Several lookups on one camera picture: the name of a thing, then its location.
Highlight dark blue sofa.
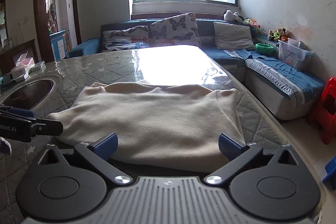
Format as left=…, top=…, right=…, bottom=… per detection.
left=66, top=17, right=327, bottom=121

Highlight blue plastic stool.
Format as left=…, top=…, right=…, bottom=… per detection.
left=322, top=158, right=336, bottom=190

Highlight flat butterfly print pillow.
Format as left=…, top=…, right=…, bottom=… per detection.
left=101, top=25, right=151, bottom=53

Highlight red plastic stool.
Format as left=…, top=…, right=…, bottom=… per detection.
left=308, top=76, right=336, bottom=145

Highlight dark round basin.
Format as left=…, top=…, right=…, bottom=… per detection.
left=0, top=78, right=55, bottom=110

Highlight green and pink toy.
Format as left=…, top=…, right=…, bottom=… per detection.
left=243, top=18, right=261, bottom=29

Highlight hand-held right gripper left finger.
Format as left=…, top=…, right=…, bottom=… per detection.
left=37, top=133, right=132, bottom=186

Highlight green plastic basin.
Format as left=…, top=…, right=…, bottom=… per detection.
left=255, top=43, right=275, bottom=55

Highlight grey quilted star mattress pad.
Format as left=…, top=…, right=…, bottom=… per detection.
left=0, top=46, right=326, bottom=224

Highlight upright butterfly print pillow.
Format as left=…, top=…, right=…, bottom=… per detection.
left=150, top=12, right=202, bottom=48

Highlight light blue cabinet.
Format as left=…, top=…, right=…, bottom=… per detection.
left=49, top=30, right=67, bottom=61

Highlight cream knit garment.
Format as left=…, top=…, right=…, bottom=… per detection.
left=47, top=82, right=246, bottom=170

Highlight clear plastic storage box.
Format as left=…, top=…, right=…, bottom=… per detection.
left=278, top=38, right=314, bottom=71

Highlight blue sofa cover cloth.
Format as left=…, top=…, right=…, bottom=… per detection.
left=225, top=48, right=326, bottom=109

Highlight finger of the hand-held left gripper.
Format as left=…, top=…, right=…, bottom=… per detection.
left=0, top=105, right=37, bottom=121
left=31, top=119, right=64, bottom=137

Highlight pink and white tissue box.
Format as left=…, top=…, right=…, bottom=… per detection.
left=10, top=53, right=35, bottom=81

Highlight brown and green plush toys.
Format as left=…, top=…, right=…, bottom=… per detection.
left=267, top=27, right=290, bottom=42

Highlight small white box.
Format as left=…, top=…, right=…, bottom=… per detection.
left=31, top=61, right=47, bottom=73

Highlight grey pillow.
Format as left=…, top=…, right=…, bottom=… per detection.
left=213, top=22, right=256, bottom=51

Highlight panda plush toy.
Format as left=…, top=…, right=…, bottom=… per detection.
left=223, top=9, right=244, bottom=22

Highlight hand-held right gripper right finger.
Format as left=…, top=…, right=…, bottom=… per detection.
left=205, top=133, right=302, bottom=185

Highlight person's left hand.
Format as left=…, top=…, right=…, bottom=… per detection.
left=0, top=136, right=13, bottom=155

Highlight dark wooden door frame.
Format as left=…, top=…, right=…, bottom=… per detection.
left=33, top=0, right=80, bottom=62

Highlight dark wooden side cabinet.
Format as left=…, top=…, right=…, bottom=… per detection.
left=0, top=38, right=38, bottom=75

